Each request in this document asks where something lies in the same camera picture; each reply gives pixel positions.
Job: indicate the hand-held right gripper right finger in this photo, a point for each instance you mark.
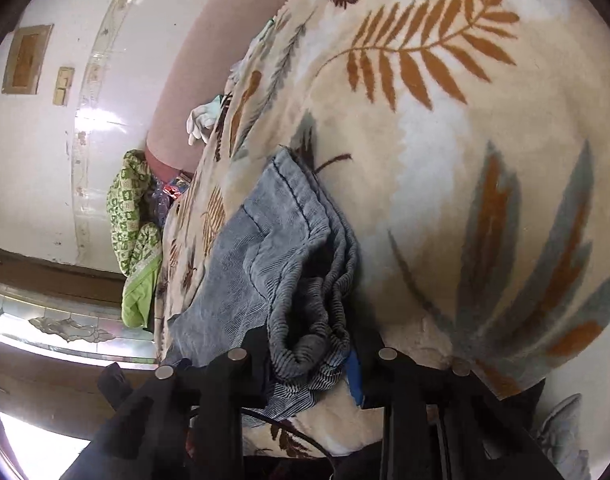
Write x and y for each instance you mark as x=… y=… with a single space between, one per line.
x=355 y=375

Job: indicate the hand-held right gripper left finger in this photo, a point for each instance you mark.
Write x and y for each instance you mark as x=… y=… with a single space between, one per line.
x=257 y=375

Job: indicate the blue denim pants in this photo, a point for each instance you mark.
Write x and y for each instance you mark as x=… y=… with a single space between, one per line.
x=265 y=260

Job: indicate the patterned glass window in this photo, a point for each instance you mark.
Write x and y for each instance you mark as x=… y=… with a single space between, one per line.
x=60 y=327

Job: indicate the green patterned quilt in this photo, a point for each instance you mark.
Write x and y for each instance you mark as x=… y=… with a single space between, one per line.
x=130 y=220

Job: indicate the purple patterned cloth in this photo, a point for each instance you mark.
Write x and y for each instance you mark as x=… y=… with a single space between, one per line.
x=160 y=205

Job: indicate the colourful small box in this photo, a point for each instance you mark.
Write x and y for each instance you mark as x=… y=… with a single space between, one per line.
x=174 y=190

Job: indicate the leaf print blanket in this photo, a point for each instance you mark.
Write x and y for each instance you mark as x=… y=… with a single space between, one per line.
x=435 y=160

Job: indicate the pink bed headboard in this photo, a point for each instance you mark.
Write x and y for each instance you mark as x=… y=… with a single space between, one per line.
x=200 y=60

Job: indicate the wooden window frame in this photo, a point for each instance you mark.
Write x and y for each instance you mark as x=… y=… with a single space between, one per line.
x=45 y=272

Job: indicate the small wall switch panel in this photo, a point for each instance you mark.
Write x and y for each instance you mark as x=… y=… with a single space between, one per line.
x=63 y=85

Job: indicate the large wall switch panel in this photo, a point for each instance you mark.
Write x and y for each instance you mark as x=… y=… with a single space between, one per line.
x=25 y=60

